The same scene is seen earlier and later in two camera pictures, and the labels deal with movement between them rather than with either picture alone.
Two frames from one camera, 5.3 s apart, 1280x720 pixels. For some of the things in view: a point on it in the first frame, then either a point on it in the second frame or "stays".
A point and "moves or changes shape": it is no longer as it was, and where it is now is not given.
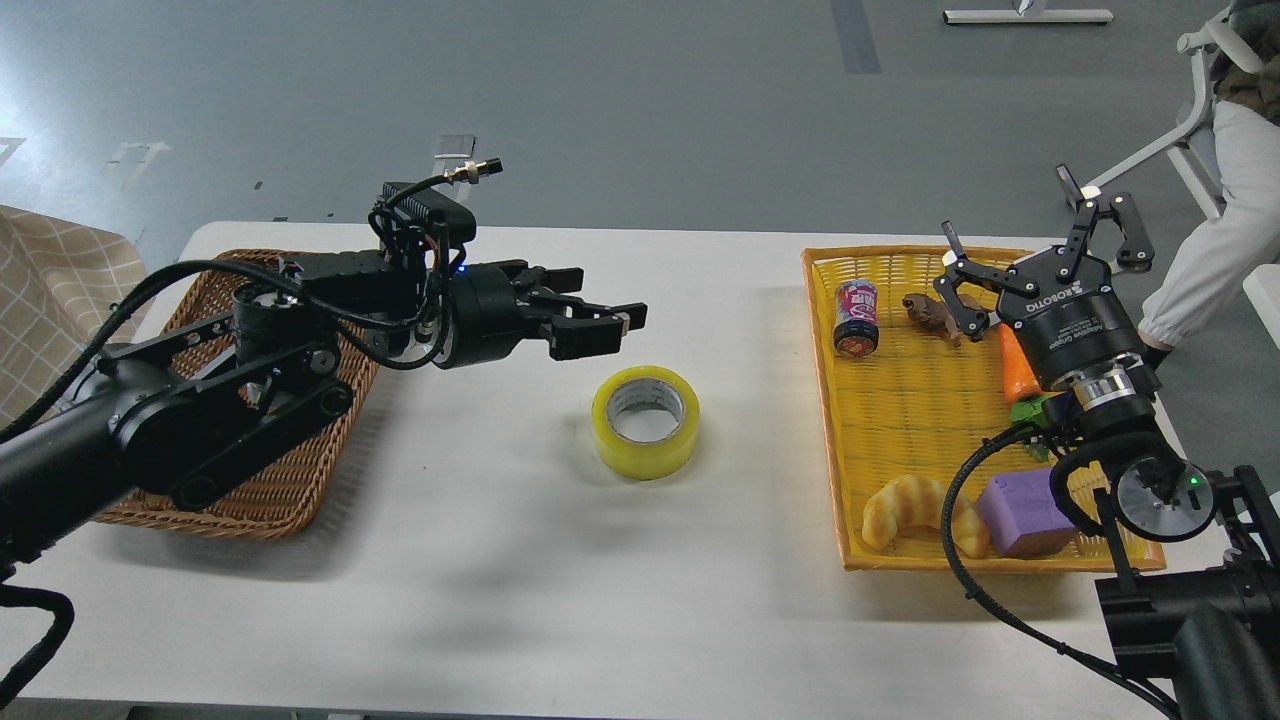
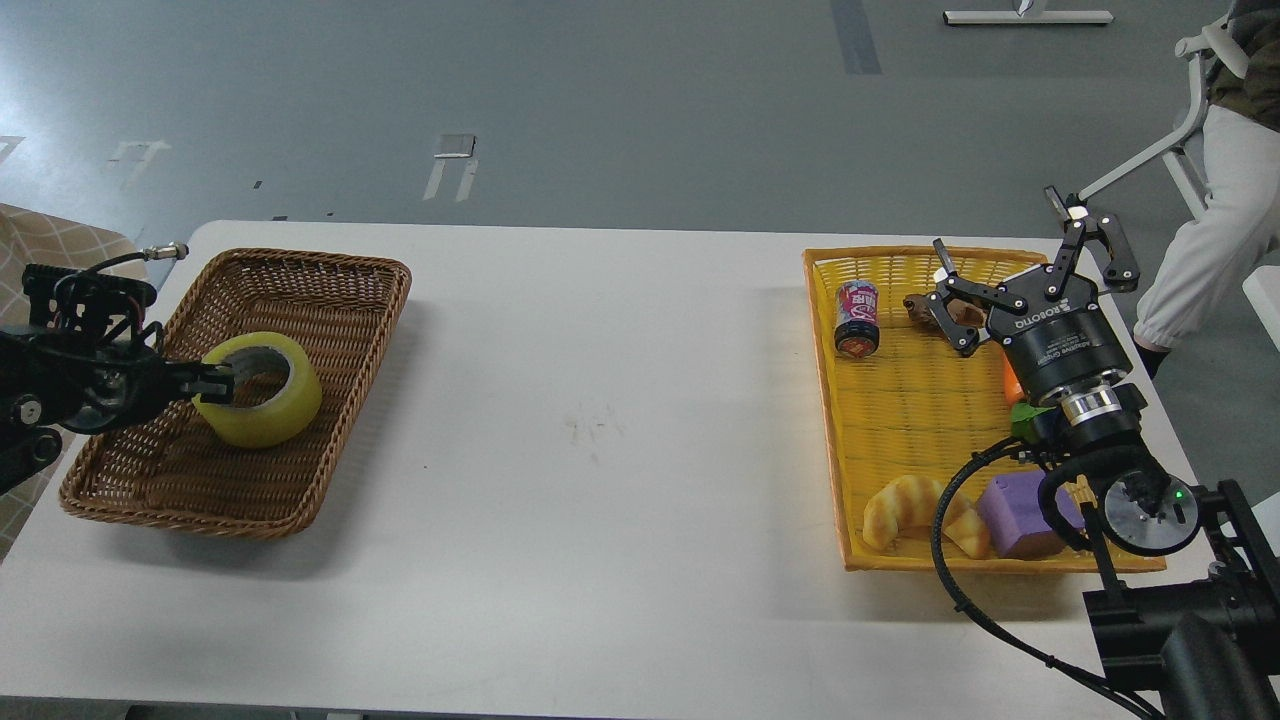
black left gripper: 489,310 to 102,388
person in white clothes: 1209,266 stays
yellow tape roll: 651,461 moves or changes shape
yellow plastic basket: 905,389 stays
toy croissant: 915,500 stays
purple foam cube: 1024,516 stays
